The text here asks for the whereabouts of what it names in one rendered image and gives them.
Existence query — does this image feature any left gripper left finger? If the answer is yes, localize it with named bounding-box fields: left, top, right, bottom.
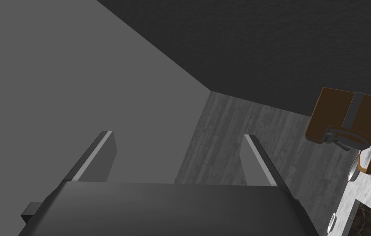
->
left=62, top=130, right=118, bottom=183

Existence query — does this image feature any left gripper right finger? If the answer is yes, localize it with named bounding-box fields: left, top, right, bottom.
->
left=239, top=134, right=286, bottom=188

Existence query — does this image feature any grey marble table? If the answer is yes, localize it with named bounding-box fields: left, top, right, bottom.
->
left=327, top=143, right=371, bottom=236

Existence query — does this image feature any brown wooden chair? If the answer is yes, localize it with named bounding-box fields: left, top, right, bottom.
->
left=305, top=86, right=371, bottom=175

